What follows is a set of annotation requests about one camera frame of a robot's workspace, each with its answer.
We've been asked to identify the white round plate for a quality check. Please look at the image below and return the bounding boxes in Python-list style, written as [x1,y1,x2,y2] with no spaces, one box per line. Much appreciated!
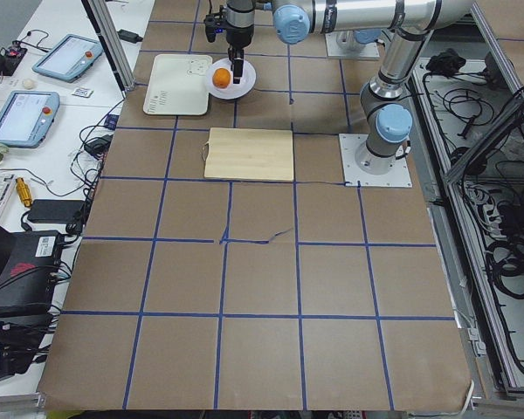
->
[204,58,257,100]

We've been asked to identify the teach pendant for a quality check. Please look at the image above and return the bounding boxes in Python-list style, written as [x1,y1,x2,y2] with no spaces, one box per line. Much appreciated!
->
[0,91,60,148]
[32,34,103,82]

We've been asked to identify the coiled black cable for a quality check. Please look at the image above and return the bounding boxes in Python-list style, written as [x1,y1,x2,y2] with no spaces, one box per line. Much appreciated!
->
[484,237,524,300]

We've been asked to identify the black computer box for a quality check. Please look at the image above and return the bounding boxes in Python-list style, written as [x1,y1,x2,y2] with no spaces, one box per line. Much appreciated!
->
[0,229,63,318]

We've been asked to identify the pale green bear tray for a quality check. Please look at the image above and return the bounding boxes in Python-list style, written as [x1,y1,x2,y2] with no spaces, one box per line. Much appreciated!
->
[143,54,212,116]

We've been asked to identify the bamboo cutting board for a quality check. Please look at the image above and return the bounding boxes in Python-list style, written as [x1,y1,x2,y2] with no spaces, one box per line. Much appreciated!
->
[204,127,294,182]

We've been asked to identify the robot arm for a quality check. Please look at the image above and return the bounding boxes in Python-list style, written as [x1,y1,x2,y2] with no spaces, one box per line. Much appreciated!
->
[203,0,472,113]

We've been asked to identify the black power adapter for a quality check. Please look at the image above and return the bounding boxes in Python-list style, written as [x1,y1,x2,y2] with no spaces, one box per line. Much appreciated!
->
[27,199,84,223]

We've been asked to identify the brass cylinder tool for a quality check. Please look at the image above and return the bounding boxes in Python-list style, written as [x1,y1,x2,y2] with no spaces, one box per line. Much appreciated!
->
[16,177,32,208]

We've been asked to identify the upper teach pendant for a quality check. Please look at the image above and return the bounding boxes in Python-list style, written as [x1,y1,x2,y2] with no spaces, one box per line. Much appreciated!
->
[32,34,103,82]

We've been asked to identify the aluminium frame post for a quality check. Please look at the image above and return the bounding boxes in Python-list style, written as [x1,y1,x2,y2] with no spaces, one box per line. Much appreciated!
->
[81,0,135,93]

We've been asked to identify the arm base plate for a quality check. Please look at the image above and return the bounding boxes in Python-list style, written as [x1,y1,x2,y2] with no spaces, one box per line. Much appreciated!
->
[339,134,412,188]

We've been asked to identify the orange fruit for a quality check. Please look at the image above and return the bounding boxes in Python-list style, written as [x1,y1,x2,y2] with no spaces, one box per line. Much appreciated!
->
[211,67,231,89]

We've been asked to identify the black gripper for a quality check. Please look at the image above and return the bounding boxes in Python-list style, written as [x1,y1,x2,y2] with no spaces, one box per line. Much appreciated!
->
[203,11,245,85]

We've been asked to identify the lower teach pendant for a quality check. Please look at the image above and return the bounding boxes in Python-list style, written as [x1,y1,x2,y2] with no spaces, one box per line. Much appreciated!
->
[0,91,60,148]

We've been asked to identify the aluminium cable frame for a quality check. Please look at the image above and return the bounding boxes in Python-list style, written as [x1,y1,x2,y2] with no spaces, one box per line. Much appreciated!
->
[410,1,524,400]

